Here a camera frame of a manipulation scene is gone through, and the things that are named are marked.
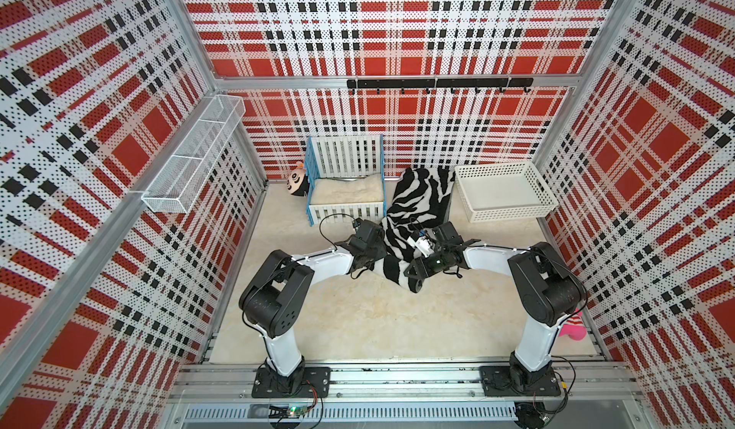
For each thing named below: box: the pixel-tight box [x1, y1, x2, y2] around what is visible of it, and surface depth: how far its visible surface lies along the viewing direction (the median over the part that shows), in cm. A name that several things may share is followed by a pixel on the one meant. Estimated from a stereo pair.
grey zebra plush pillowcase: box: [372, 166, 457, 294], surface depth 110 cm
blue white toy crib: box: [304, 134, 387, 226], surface depth 113 cm
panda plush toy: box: [286, 160, 310, 197], surface depth 113 cm
